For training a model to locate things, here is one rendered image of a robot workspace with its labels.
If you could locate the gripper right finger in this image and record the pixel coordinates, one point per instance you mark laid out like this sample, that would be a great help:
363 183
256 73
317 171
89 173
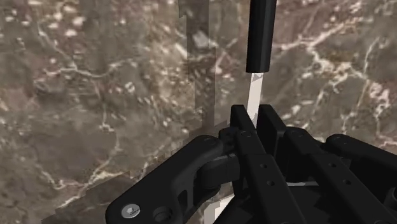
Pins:
335 167

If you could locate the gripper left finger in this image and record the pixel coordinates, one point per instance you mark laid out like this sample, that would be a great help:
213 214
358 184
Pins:
186 173

